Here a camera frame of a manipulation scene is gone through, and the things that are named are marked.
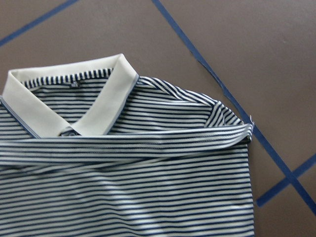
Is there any navy white striped polo shirt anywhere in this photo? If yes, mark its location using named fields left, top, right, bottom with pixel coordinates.
left=0, top=54, right=254, bottom=237

